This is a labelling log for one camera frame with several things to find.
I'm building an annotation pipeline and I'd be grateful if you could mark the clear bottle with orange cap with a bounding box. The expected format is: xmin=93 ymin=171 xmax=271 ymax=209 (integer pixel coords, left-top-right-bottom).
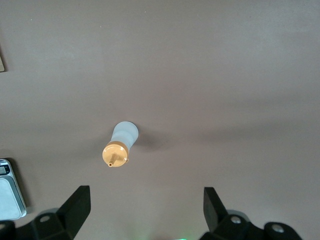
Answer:
xmin=101 ymin=121 xmax=140 ymax=169

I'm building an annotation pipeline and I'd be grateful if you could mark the silver digital kitchen scale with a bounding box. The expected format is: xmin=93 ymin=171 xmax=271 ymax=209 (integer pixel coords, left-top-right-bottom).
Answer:
xmin=0 ymin=157 xmax=28 ymax=220

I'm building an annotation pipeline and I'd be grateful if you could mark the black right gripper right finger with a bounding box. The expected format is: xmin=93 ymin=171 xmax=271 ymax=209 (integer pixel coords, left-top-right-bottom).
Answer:
xmin=201 ymin=186 xmax=305 ymax=240

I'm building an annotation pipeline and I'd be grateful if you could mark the wooden cutting board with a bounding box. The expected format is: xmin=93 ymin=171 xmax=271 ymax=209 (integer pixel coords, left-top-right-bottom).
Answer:
xmin=0 ymin=42 xmax=7 ymax=73

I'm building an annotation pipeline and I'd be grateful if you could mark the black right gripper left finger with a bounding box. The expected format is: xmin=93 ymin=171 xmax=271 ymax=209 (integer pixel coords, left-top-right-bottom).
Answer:
xmin=0 ymin=185 xmax=91 ymax=240

